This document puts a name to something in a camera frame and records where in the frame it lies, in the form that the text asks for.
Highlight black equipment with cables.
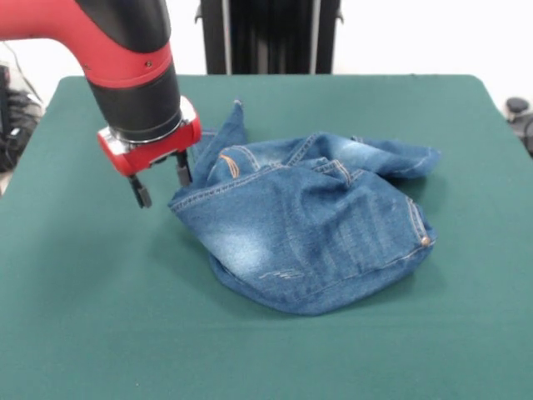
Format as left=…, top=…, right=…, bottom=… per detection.
left=0, top=39, right=45, bottom=174

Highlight black round-topped device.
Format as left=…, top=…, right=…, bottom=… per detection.
left=506, top=97, right=533, bottom=158

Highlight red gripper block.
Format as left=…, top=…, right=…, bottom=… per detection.
left=97, top=95, right=203, bottom=209

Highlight dark green table cloth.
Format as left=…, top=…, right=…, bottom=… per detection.
left=0, top=73, right=533, bottom=400

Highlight blue denim jeans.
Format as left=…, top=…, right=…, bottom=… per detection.
left=167, top=98, right=442, bottom=318

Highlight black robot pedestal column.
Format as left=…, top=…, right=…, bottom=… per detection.
left=194, top=0, right=346, bottom=76

